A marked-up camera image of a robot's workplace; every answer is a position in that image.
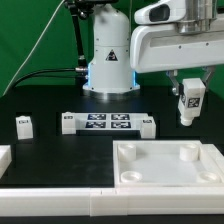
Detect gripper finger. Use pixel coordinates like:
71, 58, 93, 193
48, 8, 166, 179
166, 70, 180, 96
202, 66, 216, 90

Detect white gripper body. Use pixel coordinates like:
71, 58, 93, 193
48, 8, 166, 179
130, 20, 224, 73

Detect white square table top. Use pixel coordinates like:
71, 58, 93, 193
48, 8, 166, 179
113, 140, 224, 188

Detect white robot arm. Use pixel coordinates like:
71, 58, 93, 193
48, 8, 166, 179
83, 0, 224, 100

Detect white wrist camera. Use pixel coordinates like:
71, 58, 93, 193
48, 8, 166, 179
134, 0, 186, 25

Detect black cable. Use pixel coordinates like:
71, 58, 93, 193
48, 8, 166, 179
2, 67, 88, 98

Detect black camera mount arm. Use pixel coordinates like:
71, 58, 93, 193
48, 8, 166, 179
64, 0, 118, 87

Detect white right fence wall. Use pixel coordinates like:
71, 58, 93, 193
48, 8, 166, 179
204, 144, 224, 183

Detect white fence wall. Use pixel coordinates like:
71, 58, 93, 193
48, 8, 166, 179
0, 145, 12, 178
204, 144, 224, 183
0, 187, 224, 217

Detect white marker base plate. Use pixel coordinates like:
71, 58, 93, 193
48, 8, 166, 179
71, 112, 152, 132

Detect white cable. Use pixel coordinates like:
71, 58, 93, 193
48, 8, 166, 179
2, 0, 67, 96

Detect white front fence wall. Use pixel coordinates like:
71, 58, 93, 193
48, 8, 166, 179
0, 187, 224, 217

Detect white left fence wall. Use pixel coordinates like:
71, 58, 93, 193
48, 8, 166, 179
0, 145, 12, 178

